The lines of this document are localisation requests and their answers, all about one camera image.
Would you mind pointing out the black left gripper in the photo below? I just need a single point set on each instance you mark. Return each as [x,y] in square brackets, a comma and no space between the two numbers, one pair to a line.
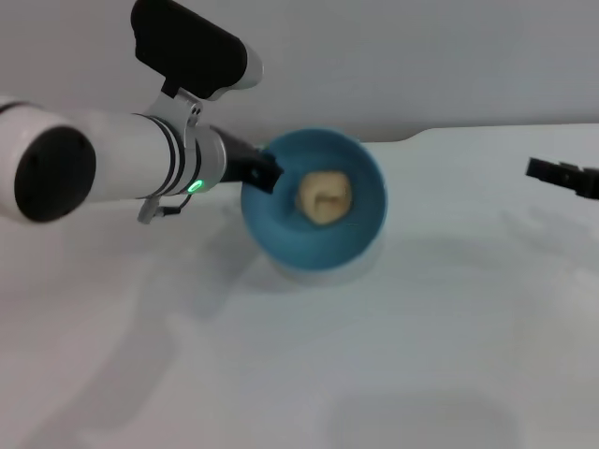
[241,161]

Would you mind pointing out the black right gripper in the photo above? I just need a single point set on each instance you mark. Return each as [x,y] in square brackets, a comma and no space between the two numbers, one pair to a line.
[582,182]

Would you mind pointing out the beige egg yolk pastry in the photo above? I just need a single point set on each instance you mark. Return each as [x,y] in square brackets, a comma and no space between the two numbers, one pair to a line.
[325,196]

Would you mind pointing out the blue bowl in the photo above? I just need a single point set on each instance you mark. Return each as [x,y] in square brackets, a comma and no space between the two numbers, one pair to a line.
[327,248]

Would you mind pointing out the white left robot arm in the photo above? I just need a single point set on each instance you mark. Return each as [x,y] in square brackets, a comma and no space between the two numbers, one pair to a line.
[131,159]

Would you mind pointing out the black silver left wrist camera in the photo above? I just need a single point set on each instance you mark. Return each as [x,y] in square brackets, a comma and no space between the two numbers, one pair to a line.
[187,47]

